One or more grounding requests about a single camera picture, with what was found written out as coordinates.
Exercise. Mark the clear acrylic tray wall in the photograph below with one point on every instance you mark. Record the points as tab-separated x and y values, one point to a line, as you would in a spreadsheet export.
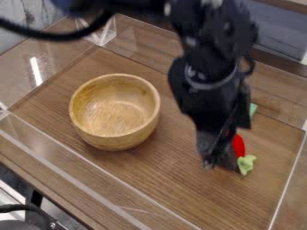
103	202

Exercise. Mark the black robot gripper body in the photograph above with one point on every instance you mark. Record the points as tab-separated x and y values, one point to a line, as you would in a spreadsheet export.
205	95

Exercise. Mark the green rectangular block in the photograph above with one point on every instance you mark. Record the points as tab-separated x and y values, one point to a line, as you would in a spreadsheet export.
252	110

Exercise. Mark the wooden bowl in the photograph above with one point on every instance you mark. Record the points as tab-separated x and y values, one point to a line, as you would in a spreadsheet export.
113	110

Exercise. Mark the red plush strawberry toy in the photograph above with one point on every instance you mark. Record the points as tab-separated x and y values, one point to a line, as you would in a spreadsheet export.
239	146

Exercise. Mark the black table leg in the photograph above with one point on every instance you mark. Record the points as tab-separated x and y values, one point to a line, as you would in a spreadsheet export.
36	198

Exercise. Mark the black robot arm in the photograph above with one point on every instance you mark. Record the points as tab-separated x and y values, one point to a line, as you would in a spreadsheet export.
215	28

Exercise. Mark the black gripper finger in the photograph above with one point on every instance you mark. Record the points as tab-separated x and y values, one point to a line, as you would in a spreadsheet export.
240	119
215	146

